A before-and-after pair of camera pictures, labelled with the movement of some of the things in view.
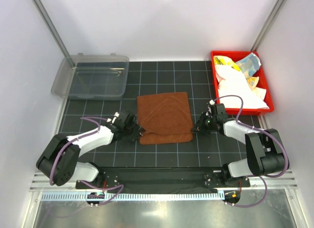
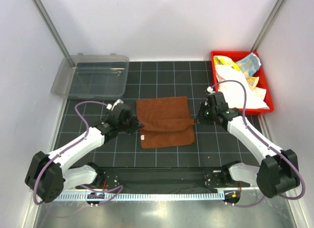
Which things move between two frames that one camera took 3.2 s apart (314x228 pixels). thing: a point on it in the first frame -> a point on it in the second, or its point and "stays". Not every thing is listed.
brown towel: (166, 118) stays
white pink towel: (231, 82) stays
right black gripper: (199, 126) -> (200, 118)
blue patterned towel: (249, 64) stays
